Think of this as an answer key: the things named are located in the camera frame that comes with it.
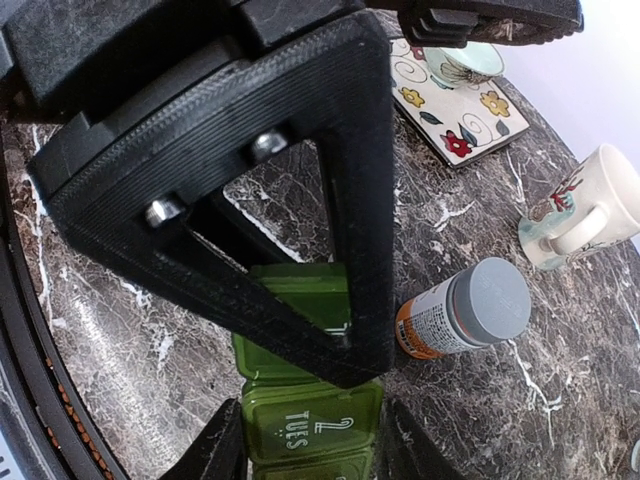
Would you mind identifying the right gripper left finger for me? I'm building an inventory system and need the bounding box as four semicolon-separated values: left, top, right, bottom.
166;399;246;480

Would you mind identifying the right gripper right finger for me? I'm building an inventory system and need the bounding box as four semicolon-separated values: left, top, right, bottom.
377;397;464;480

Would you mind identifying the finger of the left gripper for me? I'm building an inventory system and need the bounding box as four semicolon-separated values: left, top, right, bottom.
27;10;394;388
366;0;584;48

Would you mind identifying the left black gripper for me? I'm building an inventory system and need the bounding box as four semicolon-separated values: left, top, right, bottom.
0;0;371;126

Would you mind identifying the orange pill bottle grey cap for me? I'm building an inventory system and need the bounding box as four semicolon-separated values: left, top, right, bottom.
395;257;532;360

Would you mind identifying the left light green bowl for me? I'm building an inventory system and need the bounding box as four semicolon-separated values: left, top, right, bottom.
423;42;505;88

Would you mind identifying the floral square plate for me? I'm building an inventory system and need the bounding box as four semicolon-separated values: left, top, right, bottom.
390;37;529;168

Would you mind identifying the cream coral pattern mug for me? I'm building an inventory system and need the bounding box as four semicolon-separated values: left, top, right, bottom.
518;144;639;271

